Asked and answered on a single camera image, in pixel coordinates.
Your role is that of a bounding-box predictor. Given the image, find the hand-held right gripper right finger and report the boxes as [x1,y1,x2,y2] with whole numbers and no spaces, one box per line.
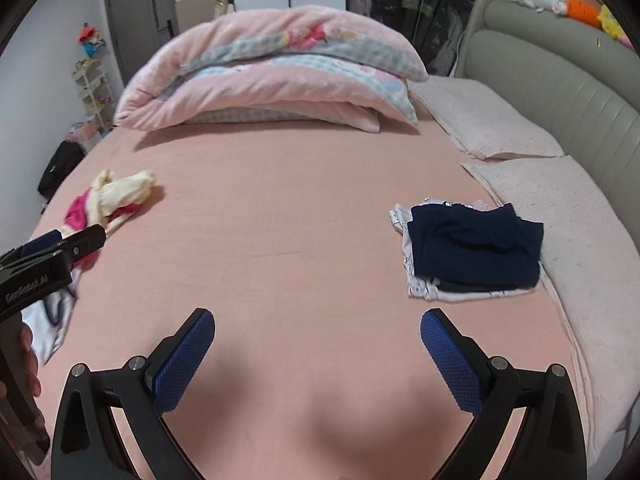
[420,308,588,480]

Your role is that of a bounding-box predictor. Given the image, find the navy shorts with white stripes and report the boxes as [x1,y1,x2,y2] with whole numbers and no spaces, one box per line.
[405,202,545,291]

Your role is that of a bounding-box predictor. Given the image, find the person's left hand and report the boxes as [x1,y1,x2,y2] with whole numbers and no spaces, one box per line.
[19,324,44,402]

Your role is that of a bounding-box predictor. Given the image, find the cream yellow garment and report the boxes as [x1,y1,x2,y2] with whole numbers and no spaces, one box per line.
[90,169,157,226]

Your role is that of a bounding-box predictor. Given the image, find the white shelf rack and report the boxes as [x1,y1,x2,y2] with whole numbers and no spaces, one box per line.
[72,57,113,131]

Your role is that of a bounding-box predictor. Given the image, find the navy folded garment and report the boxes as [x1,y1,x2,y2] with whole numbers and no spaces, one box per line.
[431,275,536,295]

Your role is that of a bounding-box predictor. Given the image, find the white shirt with navy trim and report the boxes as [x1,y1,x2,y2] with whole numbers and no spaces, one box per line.
[20,265,81,366]

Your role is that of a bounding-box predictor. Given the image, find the grey door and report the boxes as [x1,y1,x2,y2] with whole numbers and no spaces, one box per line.
[102,0,176,88]

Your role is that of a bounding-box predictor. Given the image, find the grey green padded headboard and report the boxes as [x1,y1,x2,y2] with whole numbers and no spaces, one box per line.
[452,0,640,241]

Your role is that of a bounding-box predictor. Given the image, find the yellow pink garment pile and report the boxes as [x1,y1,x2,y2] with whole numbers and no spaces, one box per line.
[64,187,138,268]

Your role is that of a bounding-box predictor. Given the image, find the folded pink checked quilt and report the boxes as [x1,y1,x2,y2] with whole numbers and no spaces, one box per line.
[114,4,430,133]

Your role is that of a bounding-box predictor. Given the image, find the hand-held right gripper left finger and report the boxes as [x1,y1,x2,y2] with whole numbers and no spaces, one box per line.
[50,307,217,480]

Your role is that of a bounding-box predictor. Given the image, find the beige cabinet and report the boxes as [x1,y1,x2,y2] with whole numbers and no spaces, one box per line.
[175,0,236,36]

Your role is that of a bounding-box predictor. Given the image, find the yellow sponge plush toy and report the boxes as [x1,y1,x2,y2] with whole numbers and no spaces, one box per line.
[600,5,626,41]

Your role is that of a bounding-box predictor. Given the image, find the black bag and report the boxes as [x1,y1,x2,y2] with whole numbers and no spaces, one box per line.
[37,140,86,201]

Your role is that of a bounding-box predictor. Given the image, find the red blue plush toy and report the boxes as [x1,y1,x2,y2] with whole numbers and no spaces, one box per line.
[77,22,107,58]

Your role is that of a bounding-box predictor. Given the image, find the pale pink pillow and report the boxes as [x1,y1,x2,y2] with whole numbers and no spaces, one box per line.
[460,155,640,461]
[410,76,566,161]

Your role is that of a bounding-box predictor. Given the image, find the orange carrot plush toy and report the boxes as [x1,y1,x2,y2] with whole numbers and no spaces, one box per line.
[566,0,605,30]

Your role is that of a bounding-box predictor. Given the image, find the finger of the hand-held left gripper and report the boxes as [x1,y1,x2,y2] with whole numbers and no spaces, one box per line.
[0,229,65,273]
[50,224,107,268]

